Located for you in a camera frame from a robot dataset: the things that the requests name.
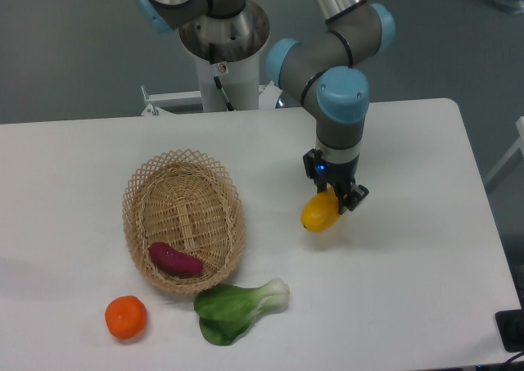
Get yellow mango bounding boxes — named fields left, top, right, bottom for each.
left=300, top=188, right=341, bottom=233

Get white frame at right edge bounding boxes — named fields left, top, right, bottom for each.
left=483, top=116, right=523, bottom=193

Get woven wicker basket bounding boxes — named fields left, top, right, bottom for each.
left=123, top=149, right=246, bottom=295

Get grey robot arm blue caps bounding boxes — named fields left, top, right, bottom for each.
left=135, top=0, right=396, bottom=212

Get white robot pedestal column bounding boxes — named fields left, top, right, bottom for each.
left=178, top=0, right=270, bottom=112

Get orange tangerine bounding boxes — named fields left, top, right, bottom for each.
left=104, top=296, right=147, bottom=340

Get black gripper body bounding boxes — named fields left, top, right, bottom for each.
left=314, top=149, right=359, bottom=195

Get green bok choy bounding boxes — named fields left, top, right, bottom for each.
left=193, top=278, right=291, bottom=346

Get purple sweet potato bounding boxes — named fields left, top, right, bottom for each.
left=148, top=242, right=204, bottom=277

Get white metal base frame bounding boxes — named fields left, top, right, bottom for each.
left=140, top=82, right=287, bottom=116

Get black device at table edge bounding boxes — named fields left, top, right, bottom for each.
left=495, top=309, right=523, bottom=352

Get black cable on pedestal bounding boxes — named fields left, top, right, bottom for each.
left=208, top=43, right=236, bottom=112

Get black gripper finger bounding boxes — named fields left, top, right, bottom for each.
left=303, top=149, right=328, bottom=193
left=336, top=183, right=368, bottom=215

